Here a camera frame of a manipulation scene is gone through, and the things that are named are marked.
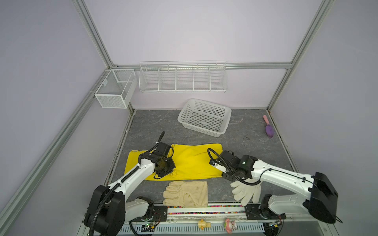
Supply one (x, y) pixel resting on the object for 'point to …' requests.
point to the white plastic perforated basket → (205, 117)
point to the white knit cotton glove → (244, 192)
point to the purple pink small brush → (269, 129)
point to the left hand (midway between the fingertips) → (173, 170)
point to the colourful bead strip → (207, 213)
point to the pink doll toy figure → (230, 225)
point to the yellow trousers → (191, 160)
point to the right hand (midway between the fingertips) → (226, 166)
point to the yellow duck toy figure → (202, 224)
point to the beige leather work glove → (186, 194)
